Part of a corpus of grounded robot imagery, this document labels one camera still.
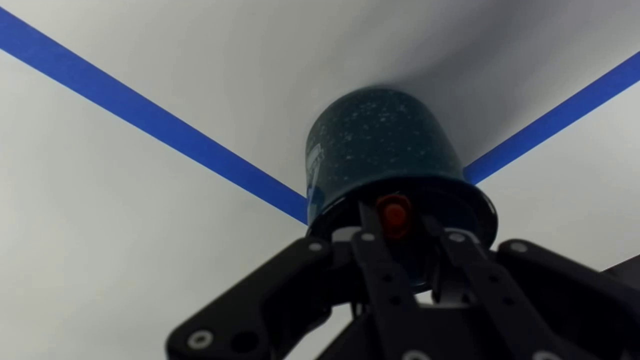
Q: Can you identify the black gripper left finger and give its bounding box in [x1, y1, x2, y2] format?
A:
[164, 199, 432, 360]

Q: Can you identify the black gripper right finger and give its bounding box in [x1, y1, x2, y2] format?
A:
[424, 219, 640, 360]

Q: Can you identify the dark teal speckled cup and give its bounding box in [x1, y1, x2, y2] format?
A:
[304, 85, 500, 292]

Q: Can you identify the long blue tape strip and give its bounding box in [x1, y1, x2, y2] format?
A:
[0, 6, 310, 227]

